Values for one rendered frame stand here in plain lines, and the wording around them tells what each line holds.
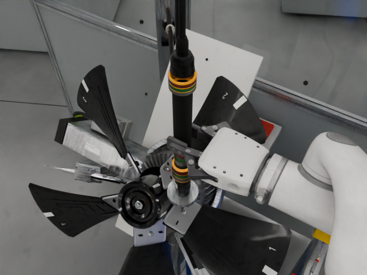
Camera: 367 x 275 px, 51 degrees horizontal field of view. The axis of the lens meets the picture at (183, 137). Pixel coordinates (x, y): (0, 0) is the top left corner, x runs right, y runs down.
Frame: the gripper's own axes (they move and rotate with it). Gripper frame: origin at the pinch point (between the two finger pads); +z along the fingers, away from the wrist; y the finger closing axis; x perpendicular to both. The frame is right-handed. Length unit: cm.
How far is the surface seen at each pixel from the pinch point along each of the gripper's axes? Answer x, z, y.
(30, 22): -117, 197, 113
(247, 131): -8.6, -7.6, 14.1
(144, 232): -37.5, 7.3, -6.8
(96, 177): -40.1, 29.8, 0.9
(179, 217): -30.9, 0.0, -1.4
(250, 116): -7.2, -6.9, 17.1
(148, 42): -50, 59, 70
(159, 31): -28, 42, 55
